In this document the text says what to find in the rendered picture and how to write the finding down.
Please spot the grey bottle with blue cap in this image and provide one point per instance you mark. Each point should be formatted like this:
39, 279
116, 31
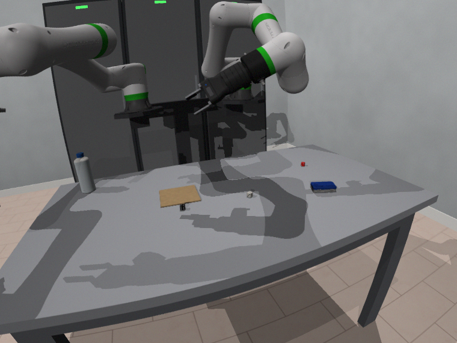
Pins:
84, 173

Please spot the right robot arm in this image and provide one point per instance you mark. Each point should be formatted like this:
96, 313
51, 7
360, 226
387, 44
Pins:
26, 50

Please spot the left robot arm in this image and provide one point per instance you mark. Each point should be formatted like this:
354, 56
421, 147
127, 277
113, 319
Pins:
284, 52

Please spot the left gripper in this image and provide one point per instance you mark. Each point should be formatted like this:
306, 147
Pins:
252, 67

